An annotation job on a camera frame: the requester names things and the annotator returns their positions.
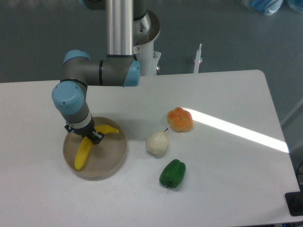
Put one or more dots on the blue plastic bag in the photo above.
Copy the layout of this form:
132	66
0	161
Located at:
270	7

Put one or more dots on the orange bread roll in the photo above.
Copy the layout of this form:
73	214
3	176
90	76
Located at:
180	120

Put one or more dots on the yellow banana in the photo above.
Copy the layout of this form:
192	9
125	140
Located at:
86	145

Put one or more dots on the white right bracket bar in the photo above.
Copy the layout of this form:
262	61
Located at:
198	59

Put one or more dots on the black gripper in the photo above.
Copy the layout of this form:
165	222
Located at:
87	130

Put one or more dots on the white pear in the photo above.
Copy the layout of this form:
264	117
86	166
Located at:
157	143

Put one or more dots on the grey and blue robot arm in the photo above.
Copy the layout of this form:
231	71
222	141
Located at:
120	68

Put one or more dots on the black device at edge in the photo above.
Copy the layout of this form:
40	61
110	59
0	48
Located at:
294	202

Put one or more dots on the green bell pepper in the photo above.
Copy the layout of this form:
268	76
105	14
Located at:
173	174

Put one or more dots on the round beige plate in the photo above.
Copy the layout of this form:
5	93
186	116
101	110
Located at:
104	158

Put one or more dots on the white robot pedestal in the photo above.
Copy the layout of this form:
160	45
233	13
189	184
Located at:
146	31

